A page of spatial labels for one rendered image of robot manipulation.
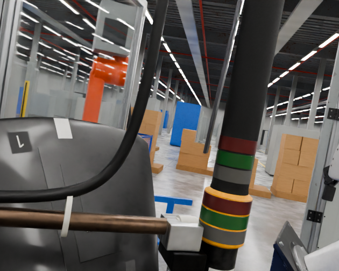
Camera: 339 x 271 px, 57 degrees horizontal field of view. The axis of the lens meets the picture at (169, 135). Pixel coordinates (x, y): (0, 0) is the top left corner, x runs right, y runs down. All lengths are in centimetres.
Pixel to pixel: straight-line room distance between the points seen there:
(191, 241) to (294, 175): 827
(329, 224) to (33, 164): 197
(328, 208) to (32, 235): 196
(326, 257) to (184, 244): 75
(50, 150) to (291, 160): 818
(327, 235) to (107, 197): 193
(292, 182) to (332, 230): 639
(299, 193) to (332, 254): 767
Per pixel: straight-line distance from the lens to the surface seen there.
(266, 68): 28
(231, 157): 27
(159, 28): 26
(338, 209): 216
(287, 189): 855
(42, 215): 26
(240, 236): 29
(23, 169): 35
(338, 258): 99
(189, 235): 27
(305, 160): 852
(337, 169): 92
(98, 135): 39
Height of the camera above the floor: 145
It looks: 3 degrees down
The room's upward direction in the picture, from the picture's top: 10 degrees clockwise
